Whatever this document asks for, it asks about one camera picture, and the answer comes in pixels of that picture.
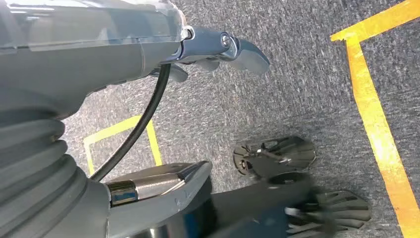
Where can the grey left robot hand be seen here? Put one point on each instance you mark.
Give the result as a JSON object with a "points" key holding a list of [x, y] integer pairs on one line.
{"points": [[82, 59]]}

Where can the yellow floor tape marking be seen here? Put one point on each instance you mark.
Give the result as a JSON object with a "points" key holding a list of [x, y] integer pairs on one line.
{"points": [[155, 148], [364, 85]]}

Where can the black robot leg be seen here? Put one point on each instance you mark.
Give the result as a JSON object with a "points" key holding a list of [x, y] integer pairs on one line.
{"points": [[249, 203]]}

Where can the black robot foot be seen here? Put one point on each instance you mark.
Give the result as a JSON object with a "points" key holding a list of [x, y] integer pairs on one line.
{"points": [[295, 151], [347, 207]]}

